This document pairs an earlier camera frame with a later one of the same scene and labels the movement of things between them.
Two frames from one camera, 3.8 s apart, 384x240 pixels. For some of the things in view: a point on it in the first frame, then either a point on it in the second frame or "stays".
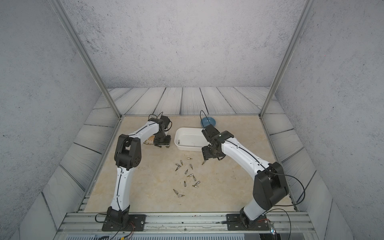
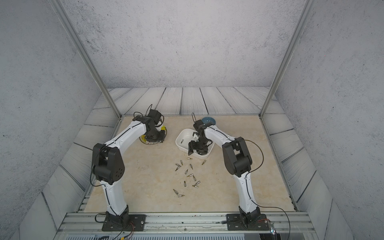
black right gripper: x=206 y=154 → x=191 y=146
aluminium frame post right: x=309 y=7 stays
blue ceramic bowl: x=207 y=121 stays
